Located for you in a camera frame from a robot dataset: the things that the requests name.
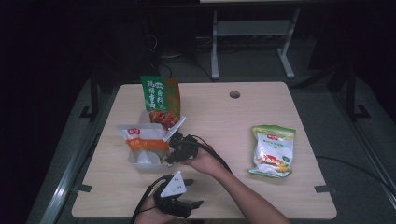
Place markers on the white metal desk frame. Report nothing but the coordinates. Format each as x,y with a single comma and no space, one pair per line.
253,28

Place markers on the person's left hand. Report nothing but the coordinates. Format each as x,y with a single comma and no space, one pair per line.
152,214

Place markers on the aluminium rail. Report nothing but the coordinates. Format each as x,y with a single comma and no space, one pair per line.
67,183
367,146

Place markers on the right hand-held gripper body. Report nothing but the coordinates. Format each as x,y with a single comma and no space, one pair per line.
188,149

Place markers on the green and white packet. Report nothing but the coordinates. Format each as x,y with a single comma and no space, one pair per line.
274,149

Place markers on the white and orange packet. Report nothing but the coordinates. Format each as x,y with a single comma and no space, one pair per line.
143,140

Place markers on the green and red seasoning packet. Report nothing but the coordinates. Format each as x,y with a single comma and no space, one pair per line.
160,96

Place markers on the clear plastic container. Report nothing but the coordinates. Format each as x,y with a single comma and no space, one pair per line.
149,168

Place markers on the black metal stand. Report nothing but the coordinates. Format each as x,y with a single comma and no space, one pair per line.
94,96
351,93

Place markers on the black tape strip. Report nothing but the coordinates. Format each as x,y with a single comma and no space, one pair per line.
85,188
323,188

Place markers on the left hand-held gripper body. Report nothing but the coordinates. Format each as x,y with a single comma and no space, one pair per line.
174,186

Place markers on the person's right hand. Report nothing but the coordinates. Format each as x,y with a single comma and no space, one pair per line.
204,161

